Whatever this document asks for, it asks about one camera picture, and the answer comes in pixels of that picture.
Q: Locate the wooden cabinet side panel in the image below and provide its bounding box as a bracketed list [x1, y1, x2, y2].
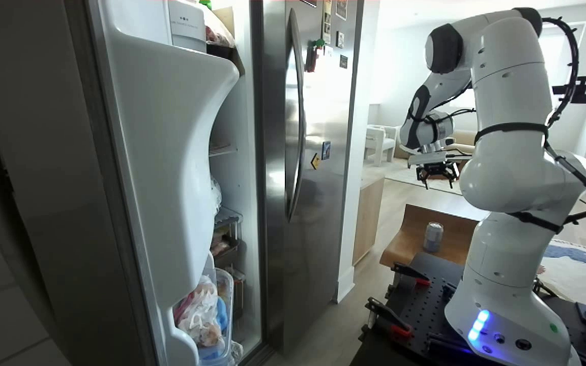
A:
[352, 177, 386, 267]

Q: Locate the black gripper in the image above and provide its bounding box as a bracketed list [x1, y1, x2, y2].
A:
[413, 161, 462, 192]

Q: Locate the white armchair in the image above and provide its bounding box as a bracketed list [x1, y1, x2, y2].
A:
[365, 101, 401, 167]

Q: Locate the stainless steel fridge door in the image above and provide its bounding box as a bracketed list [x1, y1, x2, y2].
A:
[251, 0, 367, 354]

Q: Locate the frozen food bag blue seal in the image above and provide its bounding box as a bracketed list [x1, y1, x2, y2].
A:
[172, 273, 231, 353]

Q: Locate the small blue-capped bottle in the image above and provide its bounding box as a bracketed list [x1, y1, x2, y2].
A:
[422, 221, 446, 255]

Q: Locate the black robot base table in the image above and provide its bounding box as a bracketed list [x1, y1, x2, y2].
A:
[349, 251, 586, 366]

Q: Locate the ice cream tub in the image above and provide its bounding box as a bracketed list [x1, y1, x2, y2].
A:
[204, 6, 237, 49]
[168, 0, 208, 53]

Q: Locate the red-handled black clamp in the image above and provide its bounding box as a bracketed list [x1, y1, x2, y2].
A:
[391, 263, 434, 289]
[365, 295, 417, 341]

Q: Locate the steel fridge door handle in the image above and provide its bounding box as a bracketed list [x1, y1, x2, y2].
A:
[283, 9, 310, 219]

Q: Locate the photo strip magnet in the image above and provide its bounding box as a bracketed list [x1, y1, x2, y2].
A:
[322, 6, 334, 49]

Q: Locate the carrot fridge magnet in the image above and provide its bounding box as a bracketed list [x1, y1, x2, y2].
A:
[303, 36, 328, 73]

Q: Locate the white-lined freezer door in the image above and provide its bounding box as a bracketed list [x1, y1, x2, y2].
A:
[0, 0, 249, 366]

